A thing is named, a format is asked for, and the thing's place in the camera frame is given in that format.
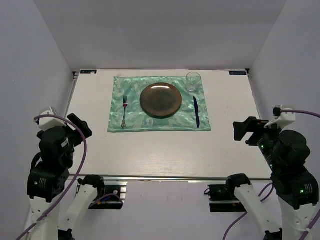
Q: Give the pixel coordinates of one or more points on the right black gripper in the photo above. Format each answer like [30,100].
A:
[251,124]

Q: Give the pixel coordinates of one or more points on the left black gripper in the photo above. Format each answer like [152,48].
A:
[82,124]

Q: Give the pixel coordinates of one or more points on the ornate iridescent fork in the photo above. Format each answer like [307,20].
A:
[125,105]

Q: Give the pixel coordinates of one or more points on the purple knife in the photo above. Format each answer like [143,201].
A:
[196,108]

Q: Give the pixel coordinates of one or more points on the green satin cloth napkin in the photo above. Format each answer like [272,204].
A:
[138,121]

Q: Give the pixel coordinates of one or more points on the clear glass cup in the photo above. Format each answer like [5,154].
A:
[192,81]

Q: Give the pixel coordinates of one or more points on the brown ceramic plate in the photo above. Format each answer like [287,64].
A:
[160,100]

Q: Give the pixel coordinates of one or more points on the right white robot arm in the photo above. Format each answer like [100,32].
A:
[298,196]

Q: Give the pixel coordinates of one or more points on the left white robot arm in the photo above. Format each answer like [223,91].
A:
[47,188]

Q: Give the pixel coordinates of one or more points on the left table corner sticker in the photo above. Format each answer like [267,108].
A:
[87,71]

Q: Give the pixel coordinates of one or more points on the table corner sticker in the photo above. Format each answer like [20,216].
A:
[238,73]
[87,71]

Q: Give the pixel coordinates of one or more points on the right table corner sticker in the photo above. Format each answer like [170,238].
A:
[238,73]

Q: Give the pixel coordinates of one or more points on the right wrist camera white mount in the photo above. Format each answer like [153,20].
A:
[283,117]

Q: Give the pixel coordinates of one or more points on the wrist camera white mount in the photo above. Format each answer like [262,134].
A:
[283,117]
[46,123]

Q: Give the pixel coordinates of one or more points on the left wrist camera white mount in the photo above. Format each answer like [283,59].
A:
[46,123]

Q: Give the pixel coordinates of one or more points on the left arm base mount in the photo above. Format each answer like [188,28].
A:
[113,198]

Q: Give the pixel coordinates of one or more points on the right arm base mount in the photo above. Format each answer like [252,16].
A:
[220,201]

